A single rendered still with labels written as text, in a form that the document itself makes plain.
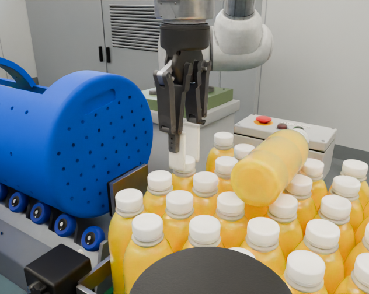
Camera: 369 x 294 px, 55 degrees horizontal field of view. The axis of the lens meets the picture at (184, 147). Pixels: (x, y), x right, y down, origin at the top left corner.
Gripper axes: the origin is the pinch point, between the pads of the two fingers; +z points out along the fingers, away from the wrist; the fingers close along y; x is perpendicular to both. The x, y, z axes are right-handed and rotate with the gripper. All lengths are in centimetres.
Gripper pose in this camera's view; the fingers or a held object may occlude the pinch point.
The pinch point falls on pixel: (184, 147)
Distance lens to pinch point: 60.8
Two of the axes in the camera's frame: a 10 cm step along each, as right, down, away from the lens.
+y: -5.5, 3.2, -7.7
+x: 8.4, 2.1, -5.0
